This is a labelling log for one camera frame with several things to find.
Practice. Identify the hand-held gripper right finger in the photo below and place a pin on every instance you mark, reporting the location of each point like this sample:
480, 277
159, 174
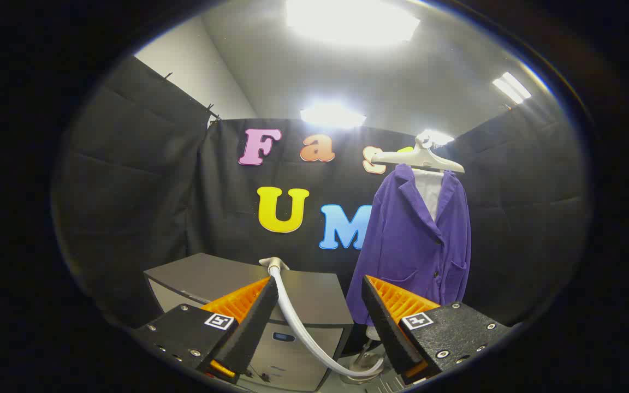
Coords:
388, 333

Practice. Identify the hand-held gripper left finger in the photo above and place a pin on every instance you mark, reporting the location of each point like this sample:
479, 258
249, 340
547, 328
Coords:
249, 333

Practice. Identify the white shirt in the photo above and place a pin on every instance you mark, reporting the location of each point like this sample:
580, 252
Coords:
429, 191

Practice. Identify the white clothes hanger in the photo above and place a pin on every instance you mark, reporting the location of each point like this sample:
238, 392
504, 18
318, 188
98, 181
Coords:
418, 158

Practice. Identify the grey metal stand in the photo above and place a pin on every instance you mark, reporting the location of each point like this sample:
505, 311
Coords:
366, 364

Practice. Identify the grey cabinet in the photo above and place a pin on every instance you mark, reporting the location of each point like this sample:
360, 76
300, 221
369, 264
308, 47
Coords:
314, 295

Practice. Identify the black backdrop cloth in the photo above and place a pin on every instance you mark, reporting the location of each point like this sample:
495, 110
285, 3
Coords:
129, 191

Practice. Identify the small ceiling light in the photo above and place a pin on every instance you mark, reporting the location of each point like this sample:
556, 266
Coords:
439, 137

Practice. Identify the strip ceiling light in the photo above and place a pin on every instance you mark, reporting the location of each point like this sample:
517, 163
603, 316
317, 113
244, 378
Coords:
511, 87

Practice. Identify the large square ceiling light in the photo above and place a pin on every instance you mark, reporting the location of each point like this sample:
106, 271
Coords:
347, 22

